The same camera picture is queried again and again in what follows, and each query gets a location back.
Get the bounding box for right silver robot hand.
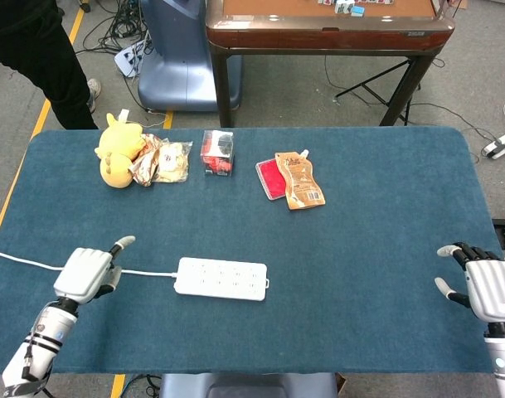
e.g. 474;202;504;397
434;242;505;324

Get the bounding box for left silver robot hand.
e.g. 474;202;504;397
52;235;136;306

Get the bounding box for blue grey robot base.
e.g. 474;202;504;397
137;0;243;113

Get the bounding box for white floor power strip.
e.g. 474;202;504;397
481;130;505;161

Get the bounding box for white power strip with plugs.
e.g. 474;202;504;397
114;39;153;78

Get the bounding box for yellow plush toy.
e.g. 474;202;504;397
94;112;148;190

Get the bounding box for crumpled gold foil wrapper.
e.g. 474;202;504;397
129;133;165;187

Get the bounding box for clear bag of snacks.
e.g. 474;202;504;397
152;140;194;184

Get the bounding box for blue table cloth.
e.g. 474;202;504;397
0;126;505;376

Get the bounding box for clear box with red toy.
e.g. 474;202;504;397
199;129;236;177

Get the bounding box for white sneaker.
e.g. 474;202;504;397
86;78;102;114

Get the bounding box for grey robot chest base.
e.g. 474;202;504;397
158;372;339;398

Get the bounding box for red ink pad case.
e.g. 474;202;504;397
255;158;289;201

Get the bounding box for orange spouted drink pouch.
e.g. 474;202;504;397
274;149;327;211

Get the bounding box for person in black trousers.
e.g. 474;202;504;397
0;0;100;131

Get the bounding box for brown mahjong table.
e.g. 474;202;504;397
205;0;456;128

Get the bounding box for mahjong tiles pile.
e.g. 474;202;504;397
317;0;396;17

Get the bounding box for white power strip cable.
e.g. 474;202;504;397
0;250;179;278

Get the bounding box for tangled black floor cables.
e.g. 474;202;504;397
75;0;153;55

